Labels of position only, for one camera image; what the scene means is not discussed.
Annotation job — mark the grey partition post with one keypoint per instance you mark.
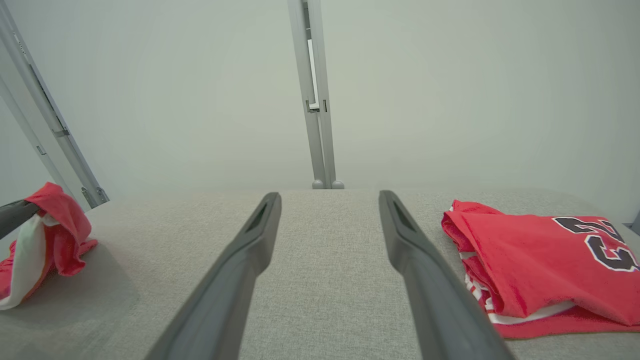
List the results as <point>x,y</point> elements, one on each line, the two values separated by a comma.
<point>328,150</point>
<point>299,50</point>

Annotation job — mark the aluminium frame rail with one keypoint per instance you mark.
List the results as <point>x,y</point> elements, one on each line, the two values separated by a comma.
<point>80,175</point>

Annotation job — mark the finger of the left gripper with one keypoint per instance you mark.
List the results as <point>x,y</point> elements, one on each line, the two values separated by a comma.
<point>12,217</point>

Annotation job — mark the red and white shorts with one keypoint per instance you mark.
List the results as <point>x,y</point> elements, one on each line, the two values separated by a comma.
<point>65,225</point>

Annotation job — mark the red jersey with number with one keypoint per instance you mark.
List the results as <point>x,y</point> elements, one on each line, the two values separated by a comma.
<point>530,260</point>

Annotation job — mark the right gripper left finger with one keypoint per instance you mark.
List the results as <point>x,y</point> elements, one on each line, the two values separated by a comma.
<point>220,310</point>

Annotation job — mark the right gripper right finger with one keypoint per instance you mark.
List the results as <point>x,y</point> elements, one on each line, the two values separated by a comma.
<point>440,310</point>

